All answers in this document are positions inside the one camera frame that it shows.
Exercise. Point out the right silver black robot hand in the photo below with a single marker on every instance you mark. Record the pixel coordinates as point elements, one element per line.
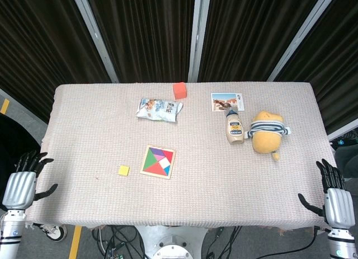
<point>339,206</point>

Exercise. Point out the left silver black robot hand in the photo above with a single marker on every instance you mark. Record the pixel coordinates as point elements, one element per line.
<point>19,189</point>

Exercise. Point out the yellow square tangram piece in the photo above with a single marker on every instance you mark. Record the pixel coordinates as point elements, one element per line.
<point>124,170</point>

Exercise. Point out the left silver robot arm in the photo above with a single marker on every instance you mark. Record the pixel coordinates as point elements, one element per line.
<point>11,233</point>

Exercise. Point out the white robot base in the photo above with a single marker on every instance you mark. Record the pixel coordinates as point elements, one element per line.
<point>170,242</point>

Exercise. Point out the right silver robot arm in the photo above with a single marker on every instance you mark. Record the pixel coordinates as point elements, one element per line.
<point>341,242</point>

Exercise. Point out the wooden tangram puzzle tray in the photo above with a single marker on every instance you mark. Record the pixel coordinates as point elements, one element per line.
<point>145,173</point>

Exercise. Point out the green tangram triangle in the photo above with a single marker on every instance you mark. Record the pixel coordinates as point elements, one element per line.
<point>149,159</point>

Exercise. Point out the large coral tangram triangle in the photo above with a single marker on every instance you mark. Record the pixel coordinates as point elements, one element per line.
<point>153,169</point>

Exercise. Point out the purple tangram parallelogram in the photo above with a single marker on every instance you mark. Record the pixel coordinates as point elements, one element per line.
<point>158,152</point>

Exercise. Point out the pink tangram triangle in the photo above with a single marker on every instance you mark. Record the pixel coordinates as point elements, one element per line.
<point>161,157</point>

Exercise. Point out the blue tangram triangle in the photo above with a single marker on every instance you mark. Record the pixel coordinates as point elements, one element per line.
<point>167,171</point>

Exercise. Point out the red tangram triangle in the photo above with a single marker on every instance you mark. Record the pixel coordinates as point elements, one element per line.
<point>169,155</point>

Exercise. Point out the black white sneaker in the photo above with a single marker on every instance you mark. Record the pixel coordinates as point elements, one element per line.
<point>53,233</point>

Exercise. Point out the yellow plush toy striped shirt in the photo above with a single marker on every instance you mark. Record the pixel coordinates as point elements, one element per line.
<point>265,138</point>

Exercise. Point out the beige mayonnaise squeeze bottle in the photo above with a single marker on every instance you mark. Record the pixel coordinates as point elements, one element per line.
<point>235,127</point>

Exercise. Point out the black curtain panel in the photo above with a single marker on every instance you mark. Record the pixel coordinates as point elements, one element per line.
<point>145,32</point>
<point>42,46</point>
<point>335,60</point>
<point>246,32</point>

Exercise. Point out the beige waffle tablecloth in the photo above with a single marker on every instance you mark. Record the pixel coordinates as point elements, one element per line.
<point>195,192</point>

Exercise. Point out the photo postcard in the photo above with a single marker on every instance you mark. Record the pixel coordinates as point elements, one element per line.
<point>223,101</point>

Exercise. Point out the silver blue snack bag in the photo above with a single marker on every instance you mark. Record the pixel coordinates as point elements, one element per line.
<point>158,110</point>

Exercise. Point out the orange foam cube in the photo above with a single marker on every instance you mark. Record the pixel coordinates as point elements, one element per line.
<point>179,91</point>

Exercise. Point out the grey metal bar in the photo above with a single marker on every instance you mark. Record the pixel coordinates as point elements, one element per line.
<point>344,133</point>

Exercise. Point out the grey aluminium post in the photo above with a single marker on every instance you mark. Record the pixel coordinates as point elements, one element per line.
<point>302,32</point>
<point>95,38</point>
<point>197,46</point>

